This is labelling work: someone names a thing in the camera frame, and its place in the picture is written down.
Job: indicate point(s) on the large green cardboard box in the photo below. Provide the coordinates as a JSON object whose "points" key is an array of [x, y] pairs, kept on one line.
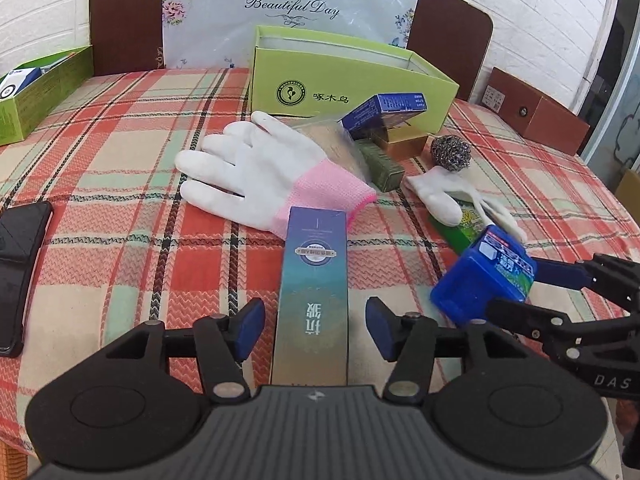
{"points": [[300, 90]]}

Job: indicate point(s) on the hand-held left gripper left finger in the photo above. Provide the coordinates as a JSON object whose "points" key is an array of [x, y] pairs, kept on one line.
{"points": [[250, 329]]}

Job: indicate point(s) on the dark green box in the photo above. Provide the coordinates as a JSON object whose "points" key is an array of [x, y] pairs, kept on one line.
{"points": [[382, 167]]}

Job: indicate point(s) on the small white and blue box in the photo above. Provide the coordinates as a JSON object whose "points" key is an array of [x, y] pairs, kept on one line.
{"points": [[17, 82]]}

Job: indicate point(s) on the long blue teal box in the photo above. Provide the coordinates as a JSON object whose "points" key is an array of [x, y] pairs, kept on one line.
{"points": [[312, 285]]}

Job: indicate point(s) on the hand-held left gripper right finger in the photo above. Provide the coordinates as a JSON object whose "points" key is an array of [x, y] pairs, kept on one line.
{"points": [[376, 329]]}

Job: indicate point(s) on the brown wooden headboard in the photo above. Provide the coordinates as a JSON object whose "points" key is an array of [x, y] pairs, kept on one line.
{"points": [[120, 20]]}

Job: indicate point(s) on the green printed packet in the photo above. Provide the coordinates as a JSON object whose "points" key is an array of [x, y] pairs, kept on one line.
{"points": [[462, 234]]}

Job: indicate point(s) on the plaid bedsheet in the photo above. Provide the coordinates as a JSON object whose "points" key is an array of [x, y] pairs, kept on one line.
{"points": [[125, 200]]}

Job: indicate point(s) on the blue plastic container with label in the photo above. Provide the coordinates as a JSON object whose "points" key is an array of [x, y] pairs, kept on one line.
{"points": [[465, 290]]}

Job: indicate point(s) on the plain white glove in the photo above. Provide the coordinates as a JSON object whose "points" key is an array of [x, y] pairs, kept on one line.
{"points": [[440, 192]]}

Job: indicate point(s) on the steel wool scrubber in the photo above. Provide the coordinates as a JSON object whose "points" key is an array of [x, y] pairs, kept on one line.
{"points": [[451, 154]]}

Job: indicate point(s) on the white glove with pink cuff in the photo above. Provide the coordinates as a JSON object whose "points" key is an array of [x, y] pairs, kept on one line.
{"points": [[260, 160]]}

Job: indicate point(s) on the grey door frame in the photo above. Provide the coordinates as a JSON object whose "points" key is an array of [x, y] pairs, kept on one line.
{"points": [[605, 60]]}

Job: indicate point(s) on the black phone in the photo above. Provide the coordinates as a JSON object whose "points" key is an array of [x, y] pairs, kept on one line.
{"points": [[20, 270]]}

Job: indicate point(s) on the brown cardboard box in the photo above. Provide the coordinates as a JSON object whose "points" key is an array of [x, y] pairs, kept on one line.
{"points": [[545, 120]]}

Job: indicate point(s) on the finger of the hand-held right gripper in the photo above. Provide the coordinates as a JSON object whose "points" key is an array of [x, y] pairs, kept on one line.
{"points": [[520, 314], [555, 274]]}

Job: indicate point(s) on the clear cotton swab box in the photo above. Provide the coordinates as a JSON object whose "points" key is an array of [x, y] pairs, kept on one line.
{"points": [[332, 142]]}

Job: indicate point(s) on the blue medicine box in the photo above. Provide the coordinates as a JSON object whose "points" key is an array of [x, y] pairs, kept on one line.
{"points": [[380, 110]]}

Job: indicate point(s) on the shallow green cardboard box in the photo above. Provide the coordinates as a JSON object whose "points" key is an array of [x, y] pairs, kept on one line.
{"points": [[45, 105]]}

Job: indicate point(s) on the gold box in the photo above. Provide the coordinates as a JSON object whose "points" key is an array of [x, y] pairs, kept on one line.
{"points": [[406, 147]]}

